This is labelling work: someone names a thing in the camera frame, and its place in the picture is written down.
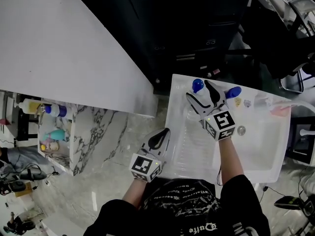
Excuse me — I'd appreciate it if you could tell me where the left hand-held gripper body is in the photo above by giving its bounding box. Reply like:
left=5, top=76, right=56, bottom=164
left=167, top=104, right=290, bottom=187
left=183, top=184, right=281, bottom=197
left=128, top=148, right=166, bottom=183

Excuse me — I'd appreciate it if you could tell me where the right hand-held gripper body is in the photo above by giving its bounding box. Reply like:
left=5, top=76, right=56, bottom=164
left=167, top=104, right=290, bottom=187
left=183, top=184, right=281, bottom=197
left=199, top=101, right=237, bottom=142

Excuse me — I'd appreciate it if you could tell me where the white bottle item blue cap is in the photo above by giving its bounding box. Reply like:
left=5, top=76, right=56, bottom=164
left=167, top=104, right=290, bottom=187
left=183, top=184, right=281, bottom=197
left=191, top=78, right=210, bottom=101

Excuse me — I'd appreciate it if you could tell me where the person's right forearm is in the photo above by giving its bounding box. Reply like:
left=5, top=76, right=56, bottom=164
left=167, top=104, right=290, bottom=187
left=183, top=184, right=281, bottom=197
left=216, top=136, right=245, bottom=185

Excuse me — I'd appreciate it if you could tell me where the person's left forearm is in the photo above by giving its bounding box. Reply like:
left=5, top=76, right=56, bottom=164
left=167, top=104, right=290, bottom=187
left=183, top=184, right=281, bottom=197
left=121, top=177, right=149, bottom=209

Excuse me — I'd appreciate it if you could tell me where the white sink counter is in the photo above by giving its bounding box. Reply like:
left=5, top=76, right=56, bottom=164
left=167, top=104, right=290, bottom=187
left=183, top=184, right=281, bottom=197
left=164, top=73, right=293, bottom=184

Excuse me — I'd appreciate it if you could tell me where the blue plastic bottle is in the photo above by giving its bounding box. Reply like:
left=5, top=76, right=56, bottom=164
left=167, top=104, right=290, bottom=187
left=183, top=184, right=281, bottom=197
left=224, top=86, right=242, bottom=100

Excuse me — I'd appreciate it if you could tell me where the marble shelf unit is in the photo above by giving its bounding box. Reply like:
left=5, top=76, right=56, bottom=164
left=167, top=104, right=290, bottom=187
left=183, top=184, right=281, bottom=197
left=37, top=101, right=130, bottom=177

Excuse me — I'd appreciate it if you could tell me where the person's black printed shirt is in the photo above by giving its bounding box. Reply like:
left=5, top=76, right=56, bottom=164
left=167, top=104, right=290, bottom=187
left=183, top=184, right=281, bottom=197
left=83, top=174, right=271, bottom=236

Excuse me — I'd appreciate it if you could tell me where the pink cloth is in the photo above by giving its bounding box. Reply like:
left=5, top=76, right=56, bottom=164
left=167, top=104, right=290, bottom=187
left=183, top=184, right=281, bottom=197
left=270, top=102, right=292, bottom=117

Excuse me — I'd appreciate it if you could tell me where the black cabinet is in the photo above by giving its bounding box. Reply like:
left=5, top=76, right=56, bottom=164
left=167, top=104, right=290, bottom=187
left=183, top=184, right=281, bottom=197
left=68, top=0, right=254, bottom=88

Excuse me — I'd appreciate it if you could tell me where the black white box device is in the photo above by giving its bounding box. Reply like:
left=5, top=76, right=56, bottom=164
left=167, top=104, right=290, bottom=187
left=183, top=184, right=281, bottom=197
left=286, top=116, right=315, bottom=166

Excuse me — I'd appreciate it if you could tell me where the teal bottle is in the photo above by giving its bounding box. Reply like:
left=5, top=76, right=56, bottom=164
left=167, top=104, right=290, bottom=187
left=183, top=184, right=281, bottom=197
left=42, top=129, right=66, bottom=143

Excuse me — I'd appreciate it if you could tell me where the yellow pink toy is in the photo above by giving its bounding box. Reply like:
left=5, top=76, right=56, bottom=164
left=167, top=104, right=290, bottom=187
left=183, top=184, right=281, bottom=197
left=40, top=141, right=60, bottom=152

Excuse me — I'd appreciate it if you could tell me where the white jar blue lid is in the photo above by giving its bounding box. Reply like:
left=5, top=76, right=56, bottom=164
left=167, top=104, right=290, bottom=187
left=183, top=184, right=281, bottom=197
left=44, top=104, right=68, bottom=118

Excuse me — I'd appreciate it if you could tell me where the black office chair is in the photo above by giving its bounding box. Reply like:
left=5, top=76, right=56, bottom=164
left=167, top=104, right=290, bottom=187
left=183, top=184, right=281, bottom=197
left=251, top=0, right=315, bottom=93

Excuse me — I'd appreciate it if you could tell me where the black shoe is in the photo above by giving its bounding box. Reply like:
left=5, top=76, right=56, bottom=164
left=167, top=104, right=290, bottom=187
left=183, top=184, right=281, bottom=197
left=273, top=195, right=315, bottom=218

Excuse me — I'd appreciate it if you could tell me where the white bottle yellow label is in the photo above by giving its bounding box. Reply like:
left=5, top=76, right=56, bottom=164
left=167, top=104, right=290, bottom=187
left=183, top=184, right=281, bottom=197
left=14, top=98, right=42, bottom=113

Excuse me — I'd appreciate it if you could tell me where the large white table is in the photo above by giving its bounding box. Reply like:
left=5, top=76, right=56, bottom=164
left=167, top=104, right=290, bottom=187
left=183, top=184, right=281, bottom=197
left=0, top=0, right=158, bottom=119

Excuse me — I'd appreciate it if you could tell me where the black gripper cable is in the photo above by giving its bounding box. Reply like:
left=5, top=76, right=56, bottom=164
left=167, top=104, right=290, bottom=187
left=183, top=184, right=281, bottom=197
left=216, top=165, right=223, bottom=187

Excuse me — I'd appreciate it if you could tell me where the black floor cable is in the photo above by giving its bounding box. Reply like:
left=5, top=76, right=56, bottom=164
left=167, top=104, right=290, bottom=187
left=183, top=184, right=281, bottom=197
left=262, top=185, right=287, bottom=198

